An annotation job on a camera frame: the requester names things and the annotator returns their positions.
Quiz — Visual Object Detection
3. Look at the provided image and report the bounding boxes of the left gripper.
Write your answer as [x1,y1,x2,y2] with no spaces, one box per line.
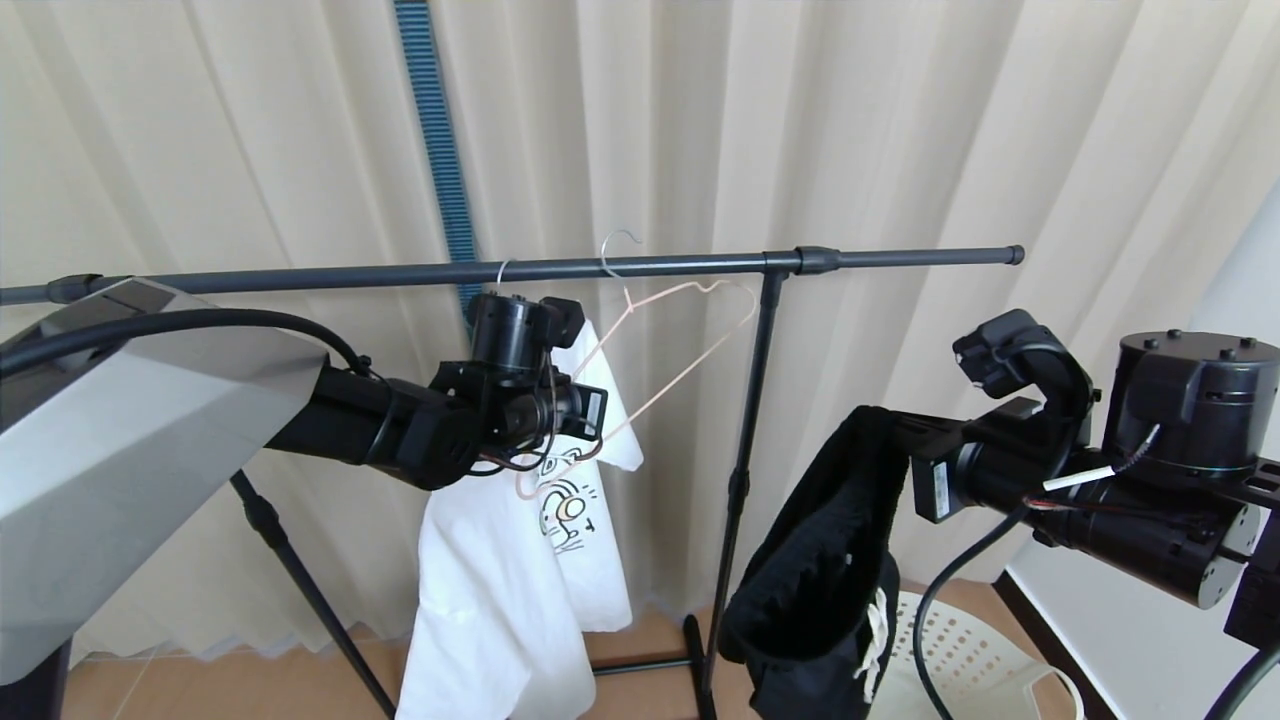
[500,375,609,466]

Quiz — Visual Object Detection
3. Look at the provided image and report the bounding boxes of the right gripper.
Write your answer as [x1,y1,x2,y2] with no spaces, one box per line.
[910,400,1266,611]

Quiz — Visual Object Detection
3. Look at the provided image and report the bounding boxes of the white printed t-shirt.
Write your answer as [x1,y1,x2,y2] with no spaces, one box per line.
[395,320,644,720]

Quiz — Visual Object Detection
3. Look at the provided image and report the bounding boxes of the black garment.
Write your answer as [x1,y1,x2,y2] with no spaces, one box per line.
[718,405,913,720]

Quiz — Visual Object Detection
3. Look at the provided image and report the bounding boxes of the white laundry basket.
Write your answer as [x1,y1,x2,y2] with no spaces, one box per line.
[865,590,1086,720]

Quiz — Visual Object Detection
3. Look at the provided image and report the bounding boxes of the black clothes rack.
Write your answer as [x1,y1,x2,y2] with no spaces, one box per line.
[0,245,1026,720]

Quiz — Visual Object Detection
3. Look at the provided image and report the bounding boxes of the window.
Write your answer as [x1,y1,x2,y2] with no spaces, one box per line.
[393,0,491,313]

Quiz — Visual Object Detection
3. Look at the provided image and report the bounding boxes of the beige curtain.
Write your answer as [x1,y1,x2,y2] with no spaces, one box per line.
[430,0,1280,621]
[0,0,501,666]

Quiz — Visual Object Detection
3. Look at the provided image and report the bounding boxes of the black cable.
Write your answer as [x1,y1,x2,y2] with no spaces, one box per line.
[0,308,373,381]
[912,500,1280,720]

